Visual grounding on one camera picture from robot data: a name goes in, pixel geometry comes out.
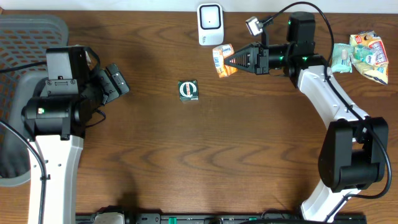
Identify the orange small snack box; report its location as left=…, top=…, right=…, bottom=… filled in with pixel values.
left=212, top=44, right=238, bottom=78

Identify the round green label package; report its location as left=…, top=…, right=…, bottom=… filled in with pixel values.
left=178, top=80, right=198, bottom=101

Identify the teal snack packet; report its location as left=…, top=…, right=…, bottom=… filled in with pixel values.
left=331, top=44, right=354, bottom=73

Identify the white blue snack bag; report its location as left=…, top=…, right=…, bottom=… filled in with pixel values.
left=349, top=30, right=389, bottom=85

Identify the green white small box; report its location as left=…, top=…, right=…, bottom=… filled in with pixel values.
left=354, top=45, right=377, bottom=65

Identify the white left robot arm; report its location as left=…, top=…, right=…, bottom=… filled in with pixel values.
left=21, top=63, right=129, bottom=223

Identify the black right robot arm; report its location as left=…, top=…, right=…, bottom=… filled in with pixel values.
left=224, top=12, right=392, bottom=223

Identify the white barcode scanner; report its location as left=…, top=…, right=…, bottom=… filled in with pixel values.
left=197, top=3, right=224, bottom=46

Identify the grey plastic mesh basket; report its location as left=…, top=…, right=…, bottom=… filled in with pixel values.
left=1, top=15, right=68, bottom=187

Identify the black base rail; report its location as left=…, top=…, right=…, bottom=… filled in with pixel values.
left=76, top=207, right=368, bottom=224

